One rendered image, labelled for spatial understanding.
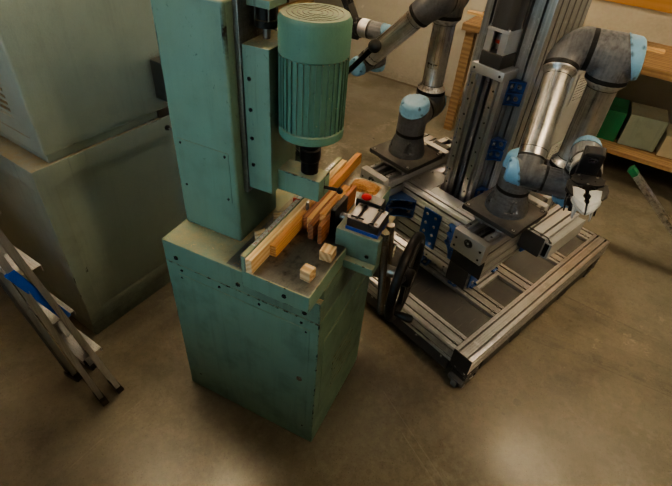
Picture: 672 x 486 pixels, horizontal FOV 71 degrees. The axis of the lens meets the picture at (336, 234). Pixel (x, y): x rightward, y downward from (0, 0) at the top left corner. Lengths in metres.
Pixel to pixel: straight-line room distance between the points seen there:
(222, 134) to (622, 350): 2.16
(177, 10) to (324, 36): 0.37
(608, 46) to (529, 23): 0.34
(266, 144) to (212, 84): 0.20
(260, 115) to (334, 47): 0.28
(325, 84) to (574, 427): 1.77
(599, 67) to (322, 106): 0.80
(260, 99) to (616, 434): 1.95
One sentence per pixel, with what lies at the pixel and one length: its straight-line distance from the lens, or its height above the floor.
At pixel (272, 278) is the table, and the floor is 0.90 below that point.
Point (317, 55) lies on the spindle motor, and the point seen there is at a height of 1.44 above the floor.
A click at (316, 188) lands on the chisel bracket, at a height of 1.05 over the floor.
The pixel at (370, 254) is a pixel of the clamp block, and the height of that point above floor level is 0.91.
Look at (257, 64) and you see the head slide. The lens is 1.25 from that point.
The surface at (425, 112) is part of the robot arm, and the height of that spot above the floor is 1.02.
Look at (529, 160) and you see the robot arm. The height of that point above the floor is 1.16.
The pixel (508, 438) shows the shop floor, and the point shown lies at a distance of 2.21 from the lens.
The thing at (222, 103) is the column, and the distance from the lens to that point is 1.31.
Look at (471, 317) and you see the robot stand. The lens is 2.25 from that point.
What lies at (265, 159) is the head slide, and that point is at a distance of 1.36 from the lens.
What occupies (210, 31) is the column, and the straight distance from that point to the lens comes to 1.26.
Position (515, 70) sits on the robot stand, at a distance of 1.83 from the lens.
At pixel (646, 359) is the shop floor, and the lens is 2.79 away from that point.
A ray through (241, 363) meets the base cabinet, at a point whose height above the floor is 0.32.
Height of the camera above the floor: 1.82
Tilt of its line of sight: 40 degrees down
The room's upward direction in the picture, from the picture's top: 5 degrees clockwise
